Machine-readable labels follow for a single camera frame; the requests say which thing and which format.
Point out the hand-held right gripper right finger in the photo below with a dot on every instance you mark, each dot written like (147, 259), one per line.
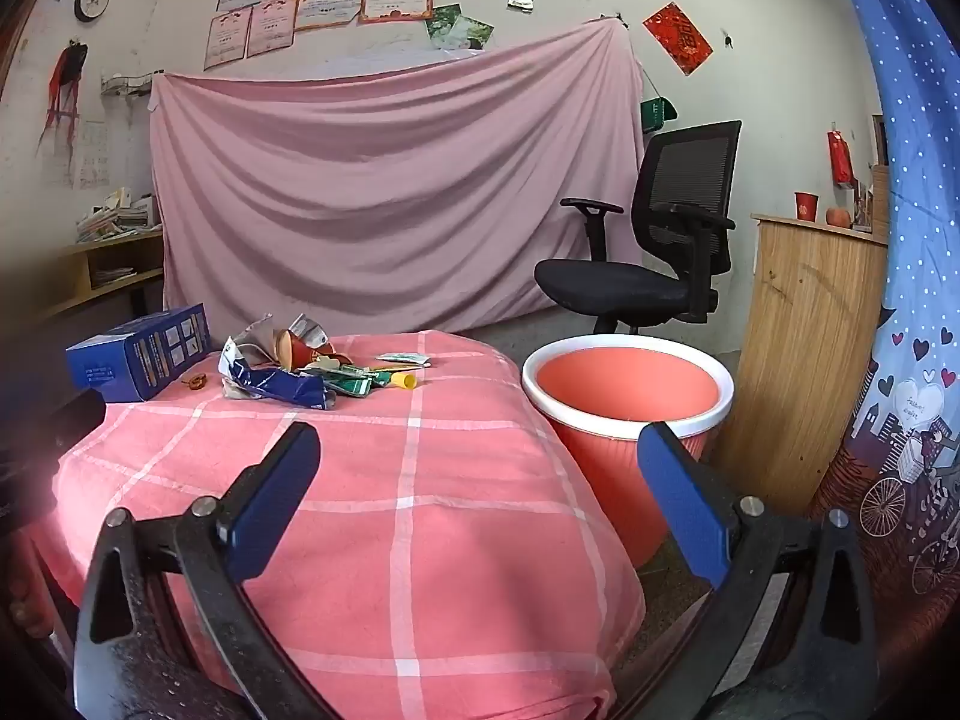
(686, 499)

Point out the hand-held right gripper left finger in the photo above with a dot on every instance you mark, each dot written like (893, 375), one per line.
(270, 499)

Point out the orange bin with white rim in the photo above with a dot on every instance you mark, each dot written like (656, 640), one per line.
(622, 390)

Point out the green packet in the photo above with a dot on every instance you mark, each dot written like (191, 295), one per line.
(349, 384)

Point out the blue cardboard box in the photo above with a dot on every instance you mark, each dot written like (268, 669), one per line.
(139, 352)

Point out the blue snack wrapper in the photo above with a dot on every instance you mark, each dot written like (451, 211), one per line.
(289, 388)

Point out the small brown scrap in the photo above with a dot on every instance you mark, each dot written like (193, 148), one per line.
(195, 382)

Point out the crushed red paper cup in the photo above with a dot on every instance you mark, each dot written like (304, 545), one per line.
(326, 352)
(289, 349)

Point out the wooden shelf desk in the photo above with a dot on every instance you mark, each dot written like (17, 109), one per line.
(75, 262)

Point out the yellow sachet tube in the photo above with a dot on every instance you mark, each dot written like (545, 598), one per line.
(403, 380)

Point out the wooden cabinet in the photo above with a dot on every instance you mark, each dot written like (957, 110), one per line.
(810, 345)

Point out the stack of books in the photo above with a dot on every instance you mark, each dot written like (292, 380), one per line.
(116, 217)

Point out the black office chair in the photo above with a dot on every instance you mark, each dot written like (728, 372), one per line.
(615, 285)

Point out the small red cup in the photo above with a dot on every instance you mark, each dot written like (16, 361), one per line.
(806, 206)

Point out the pink hanging sheet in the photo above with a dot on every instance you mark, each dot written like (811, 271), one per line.
(375, 187)

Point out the red and black hanging ornament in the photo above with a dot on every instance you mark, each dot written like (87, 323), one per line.
(71, 64)

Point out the red hanging bag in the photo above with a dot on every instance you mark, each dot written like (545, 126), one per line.
(840, 157)

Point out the blue printed curtain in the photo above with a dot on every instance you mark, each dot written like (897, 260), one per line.
(922, 202)

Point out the green photo print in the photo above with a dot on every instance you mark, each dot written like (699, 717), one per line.
(474, 34)
(442, 19)

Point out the paper wall calendar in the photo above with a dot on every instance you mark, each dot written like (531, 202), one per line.
(94, 154)

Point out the round wall clock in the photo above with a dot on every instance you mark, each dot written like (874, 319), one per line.
(91, 0)

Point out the red paper wall decoration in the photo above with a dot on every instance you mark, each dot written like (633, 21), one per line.
(677, 37)

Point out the group of wall certificates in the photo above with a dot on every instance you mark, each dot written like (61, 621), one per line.
(322, 7)

